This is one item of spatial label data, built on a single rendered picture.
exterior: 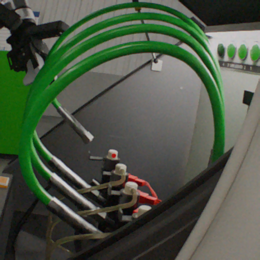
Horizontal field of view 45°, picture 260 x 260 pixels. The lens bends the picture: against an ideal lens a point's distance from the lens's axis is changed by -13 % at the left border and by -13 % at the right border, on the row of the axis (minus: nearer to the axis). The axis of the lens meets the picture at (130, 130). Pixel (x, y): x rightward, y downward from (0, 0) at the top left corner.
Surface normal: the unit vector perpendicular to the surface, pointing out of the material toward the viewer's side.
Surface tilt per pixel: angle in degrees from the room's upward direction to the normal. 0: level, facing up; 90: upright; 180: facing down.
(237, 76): 90
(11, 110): 90
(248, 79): 90
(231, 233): 76
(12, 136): 90
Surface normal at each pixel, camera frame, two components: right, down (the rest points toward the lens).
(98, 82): 0.26, 0.22
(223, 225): -0.90, -0.34
